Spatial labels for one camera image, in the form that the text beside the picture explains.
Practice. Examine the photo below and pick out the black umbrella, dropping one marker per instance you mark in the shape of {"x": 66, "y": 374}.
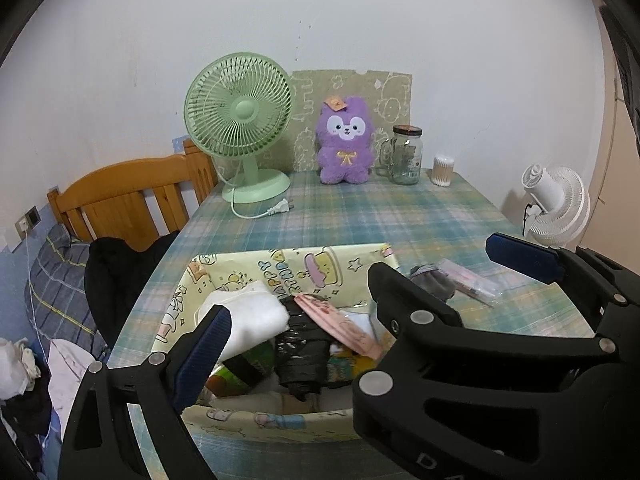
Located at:
{"x": 302, "y": 353}

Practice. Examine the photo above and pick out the green patterned board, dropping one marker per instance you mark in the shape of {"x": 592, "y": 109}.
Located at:
{"x": 379, "y": 97}

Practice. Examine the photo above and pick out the blue plaid pillow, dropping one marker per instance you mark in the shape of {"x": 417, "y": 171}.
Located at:
{"x": 55, "y": 293}

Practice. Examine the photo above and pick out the yellow cartoon storage box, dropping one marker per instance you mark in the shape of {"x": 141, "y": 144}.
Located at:
{"x": 338, "y": 273}

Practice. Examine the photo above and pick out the gray socks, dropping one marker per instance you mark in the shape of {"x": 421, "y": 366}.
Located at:
{"x": 433, "y": 280}

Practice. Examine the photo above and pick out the white towel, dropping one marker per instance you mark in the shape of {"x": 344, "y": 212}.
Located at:
{"x": 256, "y": 316}

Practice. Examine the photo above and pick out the cartoon tissue pack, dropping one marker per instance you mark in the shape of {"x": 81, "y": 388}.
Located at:
{"x": 344, "y": 365}

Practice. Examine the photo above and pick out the green tissue pack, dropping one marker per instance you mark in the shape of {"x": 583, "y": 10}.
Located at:
{"x": 242, "y": 373}

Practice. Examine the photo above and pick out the purple plush bear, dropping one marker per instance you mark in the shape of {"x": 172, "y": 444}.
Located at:
{"x": 344, "y": 139}

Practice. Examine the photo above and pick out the white garment on bed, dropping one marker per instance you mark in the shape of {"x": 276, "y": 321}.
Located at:
{"x": 67, "y": 363}

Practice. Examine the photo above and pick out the white standing fan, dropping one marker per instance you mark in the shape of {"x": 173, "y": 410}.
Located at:
{"x": 560, "y": 205}

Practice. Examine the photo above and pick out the cotton swab container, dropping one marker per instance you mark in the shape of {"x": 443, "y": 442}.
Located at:
{"x": 442, "y": 170}

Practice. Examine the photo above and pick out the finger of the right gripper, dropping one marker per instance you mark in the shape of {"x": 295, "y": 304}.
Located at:
{"x": 585, "y": 276}
{"x": 396, "y": 297}

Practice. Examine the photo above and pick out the glass mason jar mug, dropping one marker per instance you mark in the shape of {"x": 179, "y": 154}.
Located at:
{"x": 401, "y": 155}

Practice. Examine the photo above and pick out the green desk fan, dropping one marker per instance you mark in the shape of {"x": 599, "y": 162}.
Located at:
{"x": 237, "y": 108}

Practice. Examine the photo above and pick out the black clothing on chair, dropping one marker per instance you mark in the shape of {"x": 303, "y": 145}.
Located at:
{"x": 115, "y": 275}

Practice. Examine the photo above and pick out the white crumpled cloth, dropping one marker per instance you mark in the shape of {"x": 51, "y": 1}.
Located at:
{"x": 18, "y": 368}

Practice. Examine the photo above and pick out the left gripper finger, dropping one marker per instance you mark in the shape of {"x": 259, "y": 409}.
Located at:
{"x": 99, "y": 440}

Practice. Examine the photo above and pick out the clear plastic pencil pouch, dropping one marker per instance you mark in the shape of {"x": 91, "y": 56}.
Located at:
{"x": 471, "y": 284}

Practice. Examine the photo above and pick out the wooden bed headboard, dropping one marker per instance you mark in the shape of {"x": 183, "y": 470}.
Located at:
{"x": 110, "y": 201}

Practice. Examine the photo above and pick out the beige door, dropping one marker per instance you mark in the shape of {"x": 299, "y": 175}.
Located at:
{"x": 611, "y": 165}

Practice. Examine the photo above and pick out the wall power outlet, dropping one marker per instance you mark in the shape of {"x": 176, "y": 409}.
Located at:
{"x": 30, "y": 219}

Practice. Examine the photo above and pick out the pink wet wipes pack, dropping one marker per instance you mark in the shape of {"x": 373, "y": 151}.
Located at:
{"x": 354, "y": 331}

